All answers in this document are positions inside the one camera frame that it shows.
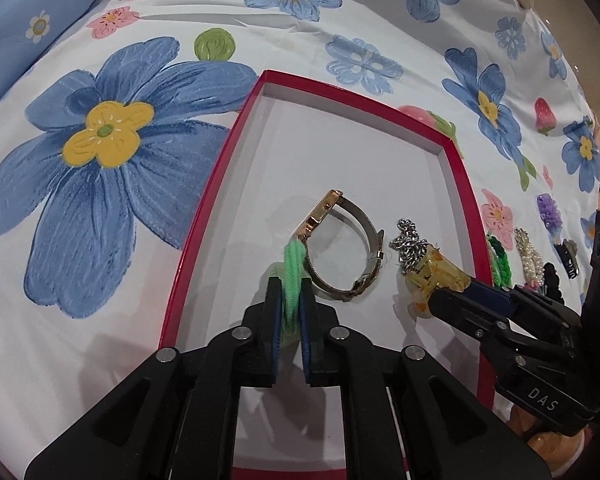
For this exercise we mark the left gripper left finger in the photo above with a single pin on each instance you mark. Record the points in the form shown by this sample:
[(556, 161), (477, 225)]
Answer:
[(262, 349)]

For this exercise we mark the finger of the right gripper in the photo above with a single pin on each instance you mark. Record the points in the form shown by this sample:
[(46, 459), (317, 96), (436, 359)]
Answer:
[(478, 307)]

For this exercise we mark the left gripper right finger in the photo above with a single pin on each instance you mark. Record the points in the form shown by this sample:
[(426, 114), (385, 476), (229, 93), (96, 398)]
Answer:
[(315, 322)]

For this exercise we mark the amber yellow hair claw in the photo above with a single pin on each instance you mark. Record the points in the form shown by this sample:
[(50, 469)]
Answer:
[(430, 272)]

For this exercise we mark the rose gold wristwatch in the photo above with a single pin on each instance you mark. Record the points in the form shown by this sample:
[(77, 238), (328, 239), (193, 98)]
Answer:
[(343, 251)]

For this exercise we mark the black velvet scrunchie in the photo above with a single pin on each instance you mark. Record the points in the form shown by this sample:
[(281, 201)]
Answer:
[(551, 283)]

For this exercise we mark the right hand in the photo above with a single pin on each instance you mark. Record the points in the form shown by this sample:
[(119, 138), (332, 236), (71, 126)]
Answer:
[(557, 450)]

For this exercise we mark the black hair claw clip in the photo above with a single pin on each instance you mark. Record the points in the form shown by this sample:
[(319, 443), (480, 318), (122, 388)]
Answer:
[(567, 253)]

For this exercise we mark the purple flower hair clip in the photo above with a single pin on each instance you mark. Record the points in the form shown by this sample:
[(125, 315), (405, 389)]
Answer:
[(550, 216)]

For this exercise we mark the red white tray box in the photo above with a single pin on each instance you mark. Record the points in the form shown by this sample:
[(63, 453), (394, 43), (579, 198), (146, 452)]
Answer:
[(296, 139)]

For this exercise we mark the floral white bed sheet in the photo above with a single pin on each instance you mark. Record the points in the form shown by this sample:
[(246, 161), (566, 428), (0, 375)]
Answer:
[(108, 142)]

